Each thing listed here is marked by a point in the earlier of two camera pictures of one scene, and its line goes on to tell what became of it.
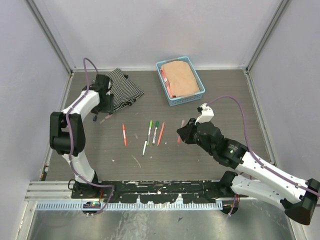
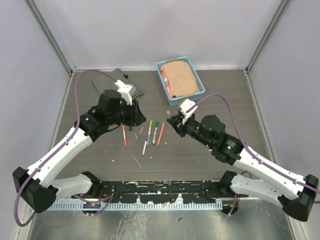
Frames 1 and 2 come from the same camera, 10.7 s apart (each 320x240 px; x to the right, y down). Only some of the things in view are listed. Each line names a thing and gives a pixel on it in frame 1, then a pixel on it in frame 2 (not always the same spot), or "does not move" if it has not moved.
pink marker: (182, 124) → (169, 116)
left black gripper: (108, 109) → (137, 117)
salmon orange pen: (160, 136) does not move
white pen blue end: (144, 147) does not move
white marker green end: (154, 137) does not move
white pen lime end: (149, 135) does not move
